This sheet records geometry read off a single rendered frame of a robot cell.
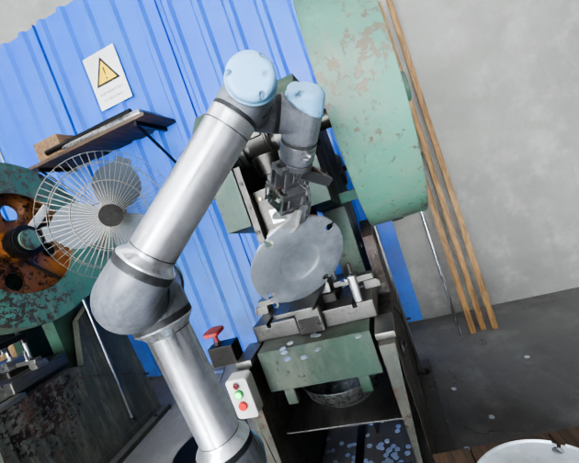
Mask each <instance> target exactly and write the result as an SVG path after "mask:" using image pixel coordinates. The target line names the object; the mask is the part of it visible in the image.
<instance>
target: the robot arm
mask: <svg viewBox="0 0 579 463"><path fill-rule="evenodd" d="M223 81H224V83H223V85H222V87H221V89H220V91H219V92H218V94H217V95H216V97H215V98H214V100H213V102H212V104H211V105H210V108H209V109H208V111H207V113H206V114H205V116H204V118H203V119H202V121H201V122H200V123H199V126H198V127H197V129H196V131H195V132H194V134H193V135H192V137H191V139H190V140H189V142H188V144H187V146H186V148H185V149H184V151H183V152H182V153H181V155H180V157H179V158H178V160H177V162H176V164H175V166H174V167H173V169H172V171H171V172H170V174H169V176H168V177H167V178H166V180H165V182H164V183H163V185H162V187H161V188H160V190H159V192H158V193H157V195H156V197H155V198H154V200H153V202H152V204H151V206H150V207H149V208H148V210H147V211H146V213H145V215H144V216H143V218H142V220H141V222H140V224H139V225H138V227H137V229H136V230H135V232H134V233H133V235H132V236H131V238H130V240H129V241H128V243H126V244H123V245H120V246H118V247H117V248H116V249H115V251H114V252H113V254H112V256H111V257H110V258H109V260H108V262H107V264H106V265H105V267H104V268H103V270H102V272H101V273H100V275H99V276H98V278H97V280H96V283H95V284H94V286H93V288H92V291H91V295H90V307H91V311H92V314H93V315H94V317H95V319H96V321H97V322H98V323H99V324H100V325H101V326H102V327H103V328H105V329H106V330H108V331H110V332H113V333H117V334H132V336H133V338H134V339H135V340H139V341H144V342H145V343H147V344H148V346H149V348H150V350H151V352H152V354H153V357H154V359H155V361H156V363H157V365H158V367H159V368H160V370H161V372H162V374H163V376H164V378H165V381H166V383H167V385H168V387H169V389H170V390H171V392H172V394H173V396H174V398H175V400H176V403H177V405H178V407H179V409H180V411H181V412H182V414H183V416H184V418H185V420H186V422H187V425H188V427H189V429H190V431H191V433H192V434H193V436H194V438H195V440H196V442H197V444H198V446H199V449H198V452H197V454H196V461H197V463H267V452H266V450H265V447H264V444H263V441H262V439H261V438H260V436H259V435H258V434H257V433H256V432H255V431H254V430H252V429H250V427H249V425H248V424H247V423H246V422H245V421H241V420H237V419H236V417H235V415H234V413H233V409H232V407H231V405H230V403H229V402H228V400H227V398H226V396H225V394H224V392H223V390H222V388H221V384H220V382H219V381H218V379H217V377H216V375H215V373H214V371H213V369H212V367H211V365H210V362H209V359H208V358H207V356H206V354H205V352H204V350H203V348H202V346H201V344H200V342H199V339H198V337H197V335H196V333H195V331H194V329H193V327H192V325H191V323H190V321H189V316H190V313H191V312H192V307H191V305H190V303H189V301H188V298H187V295H186V293H185V291H184V278H183V274H182V272H181V270H180V268H179V267H178V266H177V265H176V261H177V259H178V258H179V256H180V255H181V254H182V252H183V250H184V249H185V247H186V245H187V243H188V241H189V240H190V238H191V236H192V235H193V233H194V231H195V230H196V229H197V227H198V225H199V223H200V221H201V220H202V218H203V216H204V215H205V213H206V211H207V210H208V208H209V206H210V204H211V202H212V201H213V199H214V198H215V196H216V195H217V193H218V191H219V190H220V188H221V186H222V184H223V182H224V181H225V179H226V177H227V176H228V174H229V173H230V172H231V170H232V168H233V166H234V164H235V162H236V161H237V159H238V157H239V156H240V154H241V152H242V151H243V149H244V147H245V145H246V144H247V143H248V141H249V139H250V138H251V136H252V134H253V133H254V132H261V133H271V134H281V141H280V149H279V158H280V159H279V161H275V162H272V167H271V177H270V180H268V181H266V189H265V200H266V199H267V202H268V203H269V204H270V205H271V206H272V207H273V208H274V209H275V210H276V211H275V212H274V213H273V214H272V219H273V220H283V219H285V222H284V223H283V224H282V226H281V229H282V230H286V229H290V232H295V231H296V230H298V229H299V228H300V226H301V225H302V224H303V223H304V222H305V221H306V220H307V218H308V217H309V215H310V212H311V204H312V202H311V194H312V193H311V190H310V187H309V186H308V185H309V182H312V183H315V184H319V185H322V186H329V185H330V184H331V182H332V181H333V178H332V177H331V176H330V175H329V174H328V173H327V172H326V171H325V170H324V169H320V168H317V167H314V166H312V163H313V161H314V156H315V152H316V147H317V142H318V138H319V132H320V128H321V123H322V118H323V116H324V101H325V92H324V90H323V89H322V88H321V87H320V86H319V85H316V84H314V83H310V82H304V81H299V82H292V83H290V84H289V85H288V86H287V90H286V91H285V94H283V93H281V94H280V93H277V90H278V81H277V73H276V69H275V67H274V65H273V63H272V61H270V60H269V59H268V57H267V56H266V55H265V54H263V53H261V52H259V51H252V50H246V51H239V52H237V53H236V54H234V56H233V57H232V58H231V59H230V60H229V61H228V63H227V65H226V68H225V73H224V76H223ZM268 186H269V190H268V195H267V187H268Z"/></svg>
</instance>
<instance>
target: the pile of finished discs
mask: <svg viewBox="0 0 579 463"><path fill-rule="evenodd" d="M554 447H557V444H553V443H552V442H551V441H549V440H540V439H524V440H516V441H511V442H507V443H504V444H502V445H500V446H496V447H494V448H492V449H491V450H489V451H488V452H486V453H485V454H484V455H483V456H482V457H481V458H480V459H479V460H478V462H477V463H579V448H578V447H575V446H570V445H566V444H565V446H563V445H561V448H559V447H558V448H554Z"/></svg>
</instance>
